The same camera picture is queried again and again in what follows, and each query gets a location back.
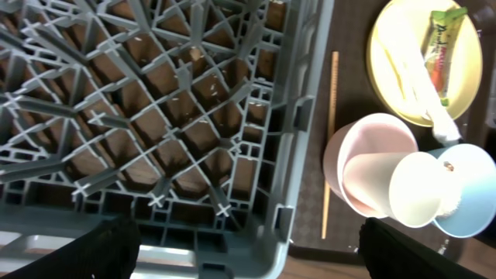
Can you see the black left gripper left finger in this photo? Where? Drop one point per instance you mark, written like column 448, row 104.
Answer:
column 108, row 251

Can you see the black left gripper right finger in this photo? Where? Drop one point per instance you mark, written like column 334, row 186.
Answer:
column 390, row 254

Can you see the white cup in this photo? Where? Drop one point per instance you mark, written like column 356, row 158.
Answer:
column 407, row 187

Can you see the light blue bowl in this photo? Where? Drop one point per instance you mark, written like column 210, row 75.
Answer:
column 470, row 190

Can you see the white napkin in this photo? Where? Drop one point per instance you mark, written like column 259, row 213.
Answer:
column 397, row 37

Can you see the green orange snack wrapper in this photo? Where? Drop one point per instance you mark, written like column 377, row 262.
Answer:
column 443, row 31

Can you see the pink bowl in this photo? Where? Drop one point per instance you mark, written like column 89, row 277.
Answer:
column 375, row 133

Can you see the grey plastic dish rack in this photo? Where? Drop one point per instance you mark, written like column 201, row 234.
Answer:
column 192, row 118

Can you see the dark brown serving tray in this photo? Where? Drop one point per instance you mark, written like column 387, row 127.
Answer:
column 351, row 24

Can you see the yellow plate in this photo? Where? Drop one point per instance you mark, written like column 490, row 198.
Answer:
column 465, row 65

